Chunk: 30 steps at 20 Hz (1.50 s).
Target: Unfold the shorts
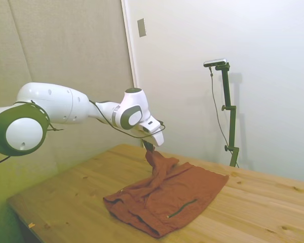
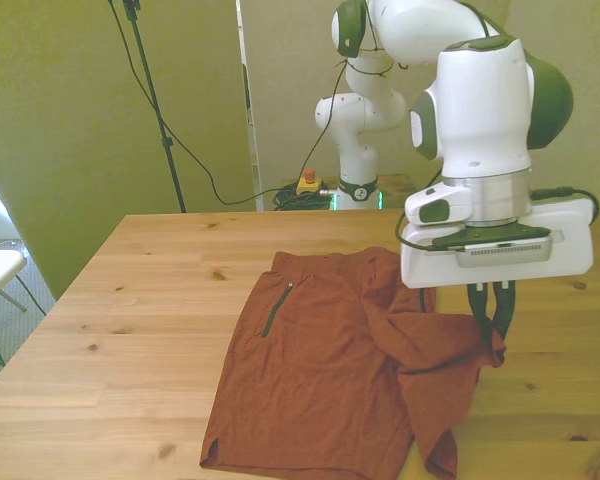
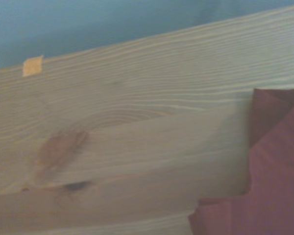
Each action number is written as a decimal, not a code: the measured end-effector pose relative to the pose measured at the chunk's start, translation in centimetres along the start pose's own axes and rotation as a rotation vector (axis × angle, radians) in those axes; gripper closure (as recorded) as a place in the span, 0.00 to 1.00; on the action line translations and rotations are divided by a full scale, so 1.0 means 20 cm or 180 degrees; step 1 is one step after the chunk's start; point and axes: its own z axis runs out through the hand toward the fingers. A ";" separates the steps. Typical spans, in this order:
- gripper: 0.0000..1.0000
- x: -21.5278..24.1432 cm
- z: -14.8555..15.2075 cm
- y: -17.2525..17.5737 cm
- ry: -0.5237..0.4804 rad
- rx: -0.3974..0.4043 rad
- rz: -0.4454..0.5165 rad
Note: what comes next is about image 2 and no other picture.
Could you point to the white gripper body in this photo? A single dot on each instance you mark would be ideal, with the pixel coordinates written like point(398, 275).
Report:
point(430, 272)

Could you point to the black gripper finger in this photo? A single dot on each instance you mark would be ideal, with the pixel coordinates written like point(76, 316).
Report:
point(507, 305)
point(477, 305)

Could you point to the rust orange shorts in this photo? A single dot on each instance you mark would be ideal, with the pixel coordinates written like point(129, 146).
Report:
point(320, 375)

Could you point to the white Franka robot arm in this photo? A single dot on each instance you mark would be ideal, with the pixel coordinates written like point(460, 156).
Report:
point(480, 110)

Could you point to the yellow emergency stop box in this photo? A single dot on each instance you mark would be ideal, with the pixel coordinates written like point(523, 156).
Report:
point(307, 186)

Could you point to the black tripod stand pole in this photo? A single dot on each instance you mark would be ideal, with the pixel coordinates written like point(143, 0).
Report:
point(152, 95)

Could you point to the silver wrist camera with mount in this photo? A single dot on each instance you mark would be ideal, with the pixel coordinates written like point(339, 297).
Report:
point(505, 255)

